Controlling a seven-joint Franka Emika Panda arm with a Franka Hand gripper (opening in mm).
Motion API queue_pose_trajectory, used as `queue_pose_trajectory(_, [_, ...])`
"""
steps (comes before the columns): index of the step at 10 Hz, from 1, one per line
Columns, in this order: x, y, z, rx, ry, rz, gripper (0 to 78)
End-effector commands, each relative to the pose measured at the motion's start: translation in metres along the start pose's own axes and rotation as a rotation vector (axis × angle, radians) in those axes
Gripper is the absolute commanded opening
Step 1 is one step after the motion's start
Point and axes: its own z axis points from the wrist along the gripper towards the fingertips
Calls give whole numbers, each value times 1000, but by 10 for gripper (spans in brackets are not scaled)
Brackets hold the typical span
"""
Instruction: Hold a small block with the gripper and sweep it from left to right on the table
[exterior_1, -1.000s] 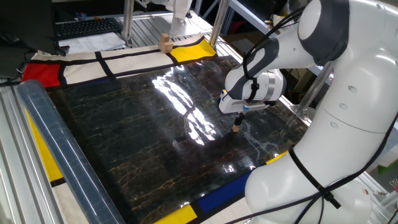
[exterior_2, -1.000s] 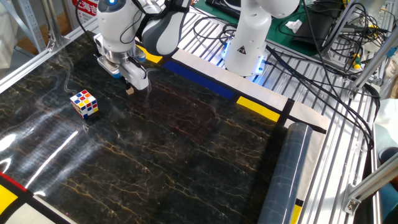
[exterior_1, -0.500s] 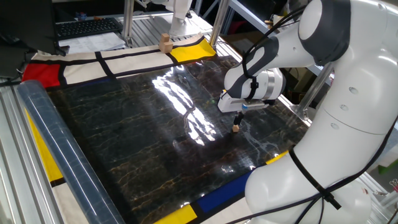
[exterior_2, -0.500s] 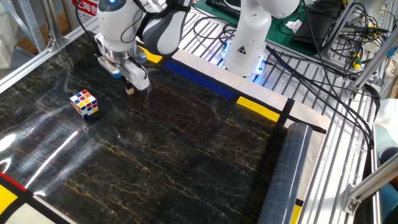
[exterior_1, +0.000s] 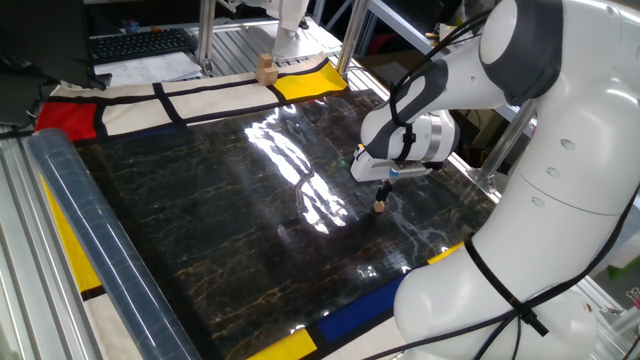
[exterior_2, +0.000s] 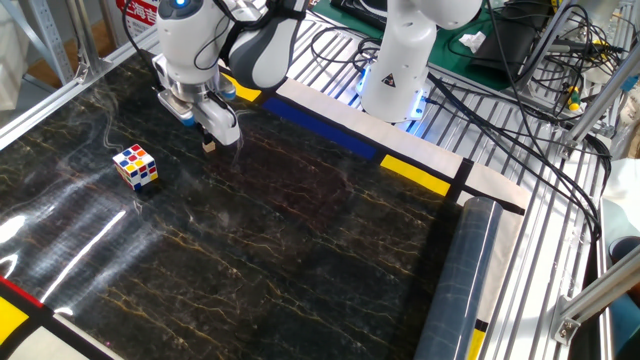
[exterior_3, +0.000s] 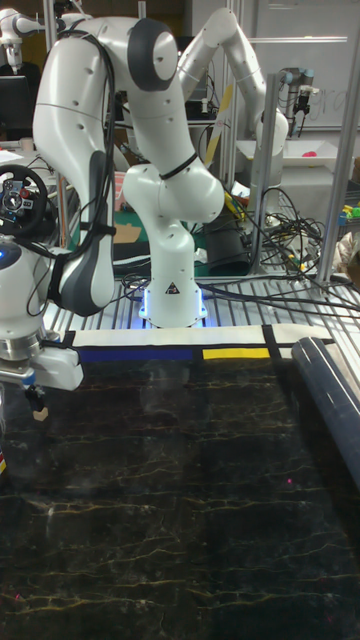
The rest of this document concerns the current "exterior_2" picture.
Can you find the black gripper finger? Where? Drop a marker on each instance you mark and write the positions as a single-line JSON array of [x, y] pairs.
[[208, 136], [203, 134]]

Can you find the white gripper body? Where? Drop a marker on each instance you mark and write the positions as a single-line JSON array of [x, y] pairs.
[[222, 125]]

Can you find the small wooden cube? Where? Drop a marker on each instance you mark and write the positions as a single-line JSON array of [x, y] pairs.
[[209, 147]]

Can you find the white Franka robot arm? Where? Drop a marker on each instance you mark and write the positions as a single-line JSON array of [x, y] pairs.
[[400, 60]]

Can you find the Rubik's cube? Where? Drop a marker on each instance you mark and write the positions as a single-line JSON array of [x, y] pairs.
[[135, 167]]

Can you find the red sign white characters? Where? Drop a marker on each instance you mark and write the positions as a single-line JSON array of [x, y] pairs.
[[137, 12]]

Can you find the black marble vinyl sheet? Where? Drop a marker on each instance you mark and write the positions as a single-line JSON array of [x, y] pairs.
[[300, 250]]

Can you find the black keyboard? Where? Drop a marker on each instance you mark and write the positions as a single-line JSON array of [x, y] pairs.
[[360, 12]]

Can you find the perforated grey steel angle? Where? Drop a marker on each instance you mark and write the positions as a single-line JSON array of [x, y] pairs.
[[50, 40]]

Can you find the green cutting mat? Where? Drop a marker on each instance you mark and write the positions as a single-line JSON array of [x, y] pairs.
[[450, 60]]

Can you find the crumpled white tissue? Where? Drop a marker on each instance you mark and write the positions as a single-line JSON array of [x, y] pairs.
[[472, 41]]

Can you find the black pouch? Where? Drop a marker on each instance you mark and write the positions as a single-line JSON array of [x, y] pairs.
[[505, 45]]

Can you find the yellow green screwdriver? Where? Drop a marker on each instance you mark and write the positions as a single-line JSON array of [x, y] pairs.
[[574, 100]]

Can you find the dark teal stool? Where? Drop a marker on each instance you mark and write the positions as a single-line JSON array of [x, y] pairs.
[[625, 250]]

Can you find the grey camera with blue cap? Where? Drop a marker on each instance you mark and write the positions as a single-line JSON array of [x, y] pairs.
[[177, 107]]

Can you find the aluminium frame post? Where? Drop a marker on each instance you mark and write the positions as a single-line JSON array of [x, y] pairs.
[[85, 35], [605, 95]]

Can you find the aluminium beam with bracket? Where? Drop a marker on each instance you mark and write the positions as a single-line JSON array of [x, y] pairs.
[[600, 295]]

